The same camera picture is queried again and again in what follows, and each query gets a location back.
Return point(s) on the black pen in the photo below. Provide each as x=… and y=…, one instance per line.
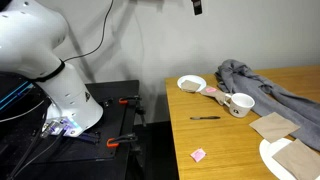
x=205, y=117

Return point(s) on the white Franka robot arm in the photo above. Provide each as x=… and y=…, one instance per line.
x=33, y=40

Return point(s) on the brown paper napkin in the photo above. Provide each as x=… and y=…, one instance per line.
x=190, y=86
x=218, y=96
x=273, y=126
x=298, y=160

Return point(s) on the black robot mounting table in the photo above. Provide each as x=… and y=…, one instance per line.
x=113, y=90

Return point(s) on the pink sticky note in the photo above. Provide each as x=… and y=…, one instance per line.
x=210, y=89
x=198, y=155

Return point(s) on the black hanging device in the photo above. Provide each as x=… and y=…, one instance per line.
x=197, y=6

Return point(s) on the grey cloth garment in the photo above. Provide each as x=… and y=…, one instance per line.
x=253, y=86

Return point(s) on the large white plate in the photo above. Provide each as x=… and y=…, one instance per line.
x=266, y=153

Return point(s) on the black box with blue stripes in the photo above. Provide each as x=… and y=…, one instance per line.
x=13, y=90

